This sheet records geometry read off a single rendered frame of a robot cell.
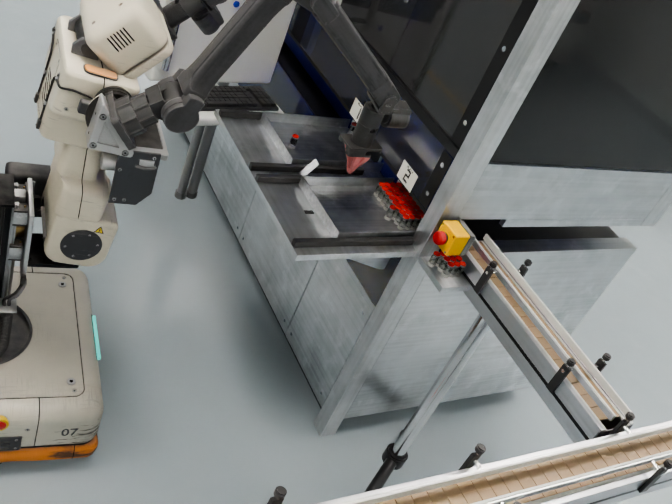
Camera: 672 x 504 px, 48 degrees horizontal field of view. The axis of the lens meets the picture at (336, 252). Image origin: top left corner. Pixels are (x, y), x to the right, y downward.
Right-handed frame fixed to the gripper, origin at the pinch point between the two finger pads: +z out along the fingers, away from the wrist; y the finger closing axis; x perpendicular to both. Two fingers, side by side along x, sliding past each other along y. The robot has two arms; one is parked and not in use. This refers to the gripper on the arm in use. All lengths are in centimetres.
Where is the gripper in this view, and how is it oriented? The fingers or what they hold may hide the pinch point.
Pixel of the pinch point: (349, 170)
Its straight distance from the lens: 201.4
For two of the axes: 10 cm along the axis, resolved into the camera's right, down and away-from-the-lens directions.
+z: -3.2, 7.4, 5.9
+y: 8.5, -0.4, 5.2
